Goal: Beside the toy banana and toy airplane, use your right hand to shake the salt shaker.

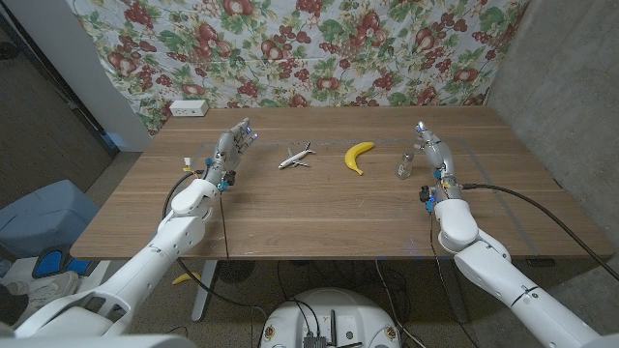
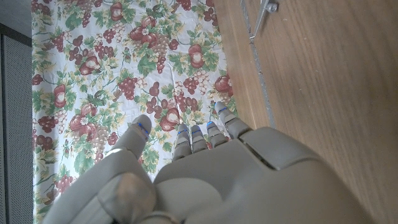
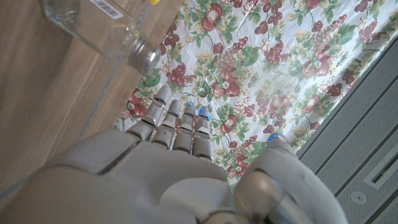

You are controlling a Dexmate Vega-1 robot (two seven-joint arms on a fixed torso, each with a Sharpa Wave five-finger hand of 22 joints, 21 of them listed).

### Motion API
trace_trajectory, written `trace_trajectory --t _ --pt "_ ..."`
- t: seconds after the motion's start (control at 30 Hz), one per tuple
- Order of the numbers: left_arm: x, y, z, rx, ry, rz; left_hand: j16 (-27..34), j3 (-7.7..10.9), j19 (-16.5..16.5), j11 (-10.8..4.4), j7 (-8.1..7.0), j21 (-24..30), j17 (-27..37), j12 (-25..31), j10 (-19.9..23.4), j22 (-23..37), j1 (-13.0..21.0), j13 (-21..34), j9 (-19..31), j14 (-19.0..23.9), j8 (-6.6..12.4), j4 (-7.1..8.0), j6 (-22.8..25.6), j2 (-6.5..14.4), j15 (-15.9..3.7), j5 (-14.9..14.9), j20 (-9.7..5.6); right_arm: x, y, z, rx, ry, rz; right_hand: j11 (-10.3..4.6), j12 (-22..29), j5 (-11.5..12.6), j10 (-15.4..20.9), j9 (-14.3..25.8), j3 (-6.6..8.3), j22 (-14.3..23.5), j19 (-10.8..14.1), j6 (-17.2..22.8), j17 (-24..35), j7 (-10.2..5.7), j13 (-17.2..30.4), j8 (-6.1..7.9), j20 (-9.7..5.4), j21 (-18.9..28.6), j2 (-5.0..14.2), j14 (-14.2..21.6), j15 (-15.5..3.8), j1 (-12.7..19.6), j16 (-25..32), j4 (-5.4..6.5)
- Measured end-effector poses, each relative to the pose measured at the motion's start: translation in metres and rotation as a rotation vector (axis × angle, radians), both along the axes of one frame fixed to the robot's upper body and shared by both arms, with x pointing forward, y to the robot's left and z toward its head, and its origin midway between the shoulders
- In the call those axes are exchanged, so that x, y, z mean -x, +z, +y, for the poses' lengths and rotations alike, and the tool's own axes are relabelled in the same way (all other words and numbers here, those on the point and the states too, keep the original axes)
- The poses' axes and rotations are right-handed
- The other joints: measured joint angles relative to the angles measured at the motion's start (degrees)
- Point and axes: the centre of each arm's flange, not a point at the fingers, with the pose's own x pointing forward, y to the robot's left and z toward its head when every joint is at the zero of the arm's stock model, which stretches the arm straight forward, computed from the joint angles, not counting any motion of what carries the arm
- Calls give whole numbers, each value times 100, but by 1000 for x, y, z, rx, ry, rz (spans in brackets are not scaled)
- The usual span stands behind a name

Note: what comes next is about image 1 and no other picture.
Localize round black floor fan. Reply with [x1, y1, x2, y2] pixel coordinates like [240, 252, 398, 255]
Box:
[216, 259, 256, 285]

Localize white robot torso base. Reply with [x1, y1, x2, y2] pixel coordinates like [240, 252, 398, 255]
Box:
[259, 287, 401, 348]

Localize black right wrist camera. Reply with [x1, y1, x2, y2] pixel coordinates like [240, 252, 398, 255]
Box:
[418, 185, 437, 214]

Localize clear glass salt shaker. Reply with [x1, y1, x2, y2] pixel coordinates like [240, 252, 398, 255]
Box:
[396, 151, 415, 181]

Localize grey floor cable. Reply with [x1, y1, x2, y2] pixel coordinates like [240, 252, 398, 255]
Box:
[374, 258, 429, 348]

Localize grey table leg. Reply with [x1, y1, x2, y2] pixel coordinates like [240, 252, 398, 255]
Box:
[437, 258, 470, 324]

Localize white sneaker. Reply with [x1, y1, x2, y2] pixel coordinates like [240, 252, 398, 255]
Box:
[14, 270, 81, 315]

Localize white toy airplane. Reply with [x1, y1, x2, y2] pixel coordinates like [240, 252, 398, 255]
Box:
[278, 141, 317, 170]

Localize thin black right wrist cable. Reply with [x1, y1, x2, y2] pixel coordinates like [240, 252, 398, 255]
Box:
[428, 212, 478, 348]

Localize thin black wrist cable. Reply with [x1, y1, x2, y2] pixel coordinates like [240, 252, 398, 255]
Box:
[219, 190, 231, 262]
[428, 212, 478, 348]

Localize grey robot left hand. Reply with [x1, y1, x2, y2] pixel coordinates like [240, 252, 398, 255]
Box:
[202, 117, 260, 190]

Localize blue and black foot pedal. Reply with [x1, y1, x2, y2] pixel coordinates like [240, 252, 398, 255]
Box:
[31, 245, 101, 280]

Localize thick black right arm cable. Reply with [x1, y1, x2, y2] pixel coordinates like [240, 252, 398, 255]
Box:
[461, 182, 619, 281]

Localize yellow object on floor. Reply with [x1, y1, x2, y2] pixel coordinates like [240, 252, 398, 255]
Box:
[171, 271, 202, 286]

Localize yellow toy banana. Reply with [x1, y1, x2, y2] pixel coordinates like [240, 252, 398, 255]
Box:
[344, 141, 376, 177]

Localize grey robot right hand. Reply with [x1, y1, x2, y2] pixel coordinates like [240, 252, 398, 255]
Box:
[414, 120, 464, 202]

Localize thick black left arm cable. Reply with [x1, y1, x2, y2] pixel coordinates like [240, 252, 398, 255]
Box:
[162, 171, 267, 320]

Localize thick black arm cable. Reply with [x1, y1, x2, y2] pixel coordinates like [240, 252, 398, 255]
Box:
[461, 182, 619, 281]
[162, 171, 267, 320]

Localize blue-grey plastic bin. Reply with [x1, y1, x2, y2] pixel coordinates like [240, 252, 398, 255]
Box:
[0, 179, 101, 260]

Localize white power outlet strip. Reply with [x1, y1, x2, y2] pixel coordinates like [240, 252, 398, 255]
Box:
[168, 99, 210, 118]

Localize floral fruit print backdrop cloth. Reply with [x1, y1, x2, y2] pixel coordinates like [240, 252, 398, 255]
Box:
[67, 0, 531, 136]

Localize white table leg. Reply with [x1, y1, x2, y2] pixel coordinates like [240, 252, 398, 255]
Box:
[191, 259, 219, 323]

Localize thin black left wrist cable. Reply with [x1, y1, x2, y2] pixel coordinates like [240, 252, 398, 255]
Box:
[219, 190, 231, 262]

